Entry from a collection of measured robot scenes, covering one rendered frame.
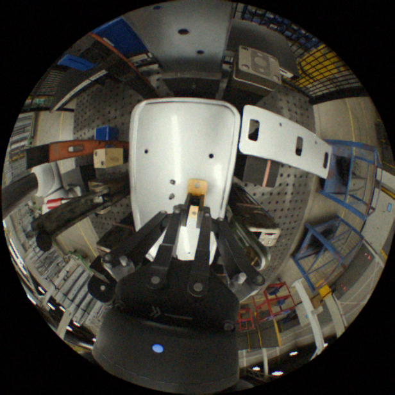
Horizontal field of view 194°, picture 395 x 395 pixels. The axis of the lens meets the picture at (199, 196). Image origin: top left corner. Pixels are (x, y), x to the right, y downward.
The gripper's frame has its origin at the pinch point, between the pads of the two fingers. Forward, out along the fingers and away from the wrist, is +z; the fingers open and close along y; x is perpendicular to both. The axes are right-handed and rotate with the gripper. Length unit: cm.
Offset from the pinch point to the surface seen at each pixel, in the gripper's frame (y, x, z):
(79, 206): -19.7, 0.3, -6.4
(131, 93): -40, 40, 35
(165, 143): -7.0, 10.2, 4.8
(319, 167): 30.8, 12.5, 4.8
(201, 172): 0.6, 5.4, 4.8
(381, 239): 795, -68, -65
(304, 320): 768, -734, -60
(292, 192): 53, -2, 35
